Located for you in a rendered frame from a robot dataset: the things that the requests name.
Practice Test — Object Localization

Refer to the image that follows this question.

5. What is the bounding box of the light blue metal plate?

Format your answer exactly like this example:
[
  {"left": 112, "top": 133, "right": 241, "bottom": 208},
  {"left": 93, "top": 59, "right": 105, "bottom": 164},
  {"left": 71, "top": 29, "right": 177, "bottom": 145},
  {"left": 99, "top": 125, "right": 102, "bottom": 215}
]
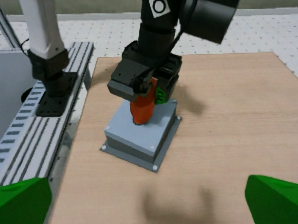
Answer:
[{"left": 104, "top": 98, "right": 178, "bottom": 157}]

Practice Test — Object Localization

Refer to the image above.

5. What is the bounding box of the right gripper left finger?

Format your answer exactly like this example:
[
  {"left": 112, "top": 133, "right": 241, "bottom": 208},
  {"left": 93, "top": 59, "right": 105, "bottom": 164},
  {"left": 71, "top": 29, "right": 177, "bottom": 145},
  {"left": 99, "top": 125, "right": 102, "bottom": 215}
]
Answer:
[{"left": 0, "top": 177, "right": 52, "bottom": 224}]

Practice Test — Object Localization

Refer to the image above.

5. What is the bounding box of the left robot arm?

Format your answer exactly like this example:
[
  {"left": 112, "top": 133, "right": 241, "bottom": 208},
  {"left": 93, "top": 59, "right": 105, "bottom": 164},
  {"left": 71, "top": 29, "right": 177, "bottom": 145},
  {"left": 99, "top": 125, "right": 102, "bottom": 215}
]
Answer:
[{"left": 19, "top": 0, "right": 240, "bottom": 117}]

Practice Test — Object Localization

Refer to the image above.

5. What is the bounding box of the orange peg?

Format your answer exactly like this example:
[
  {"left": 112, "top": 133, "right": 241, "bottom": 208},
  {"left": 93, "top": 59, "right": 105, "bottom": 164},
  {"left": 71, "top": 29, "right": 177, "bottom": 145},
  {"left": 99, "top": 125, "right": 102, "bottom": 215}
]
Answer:
[{"left": 129, "top": 78, "right": 157, "bottom": 124}]

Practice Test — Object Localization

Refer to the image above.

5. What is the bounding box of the grey slotted aluminium rail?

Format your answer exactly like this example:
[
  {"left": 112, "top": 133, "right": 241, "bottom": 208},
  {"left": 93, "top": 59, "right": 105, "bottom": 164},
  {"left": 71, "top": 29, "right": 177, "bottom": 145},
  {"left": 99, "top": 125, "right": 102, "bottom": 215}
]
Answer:
[{"left": 12, "top": 41, "right": 95, "bottom": 183}]

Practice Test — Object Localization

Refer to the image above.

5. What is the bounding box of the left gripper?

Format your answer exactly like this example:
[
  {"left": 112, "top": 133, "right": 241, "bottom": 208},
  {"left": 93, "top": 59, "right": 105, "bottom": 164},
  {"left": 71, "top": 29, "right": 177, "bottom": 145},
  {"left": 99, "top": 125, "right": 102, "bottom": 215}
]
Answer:
[{"left": 122, "top": 22, "right": 183, "bottom": 105}]

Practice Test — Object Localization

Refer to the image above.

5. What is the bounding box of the grey flat panel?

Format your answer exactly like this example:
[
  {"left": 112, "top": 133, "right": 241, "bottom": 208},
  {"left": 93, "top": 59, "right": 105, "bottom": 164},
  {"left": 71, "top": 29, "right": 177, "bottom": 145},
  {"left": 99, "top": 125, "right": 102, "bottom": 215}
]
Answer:
[{"left": 0, "top": 49, "right": 45, "bottom": 187}]

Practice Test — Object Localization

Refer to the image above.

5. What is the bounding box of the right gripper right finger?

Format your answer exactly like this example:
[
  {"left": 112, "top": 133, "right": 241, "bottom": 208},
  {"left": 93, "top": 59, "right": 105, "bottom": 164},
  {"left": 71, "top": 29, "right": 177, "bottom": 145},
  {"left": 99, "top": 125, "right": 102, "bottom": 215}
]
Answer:
[{"left": 244, "top": 175, "right": 298, "bottom": 224}]

